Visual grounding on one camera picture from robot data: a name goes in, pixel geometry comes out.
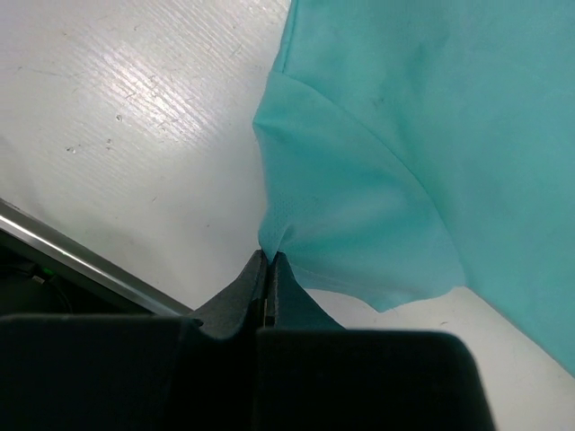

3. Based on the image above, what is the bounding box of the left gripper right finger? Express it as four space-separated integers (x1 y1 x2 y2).
258 254 494 430

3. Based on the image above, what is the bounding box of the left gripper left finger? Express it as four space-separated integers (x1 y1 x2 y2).
1 251 267 430

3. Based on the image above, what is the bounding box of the teal t shirt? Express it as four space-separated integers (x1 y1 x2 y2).
253 1 574 370

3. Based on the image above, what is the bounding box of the aluminium rail frame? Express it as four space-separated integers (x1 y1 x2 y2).
1 200 193 317

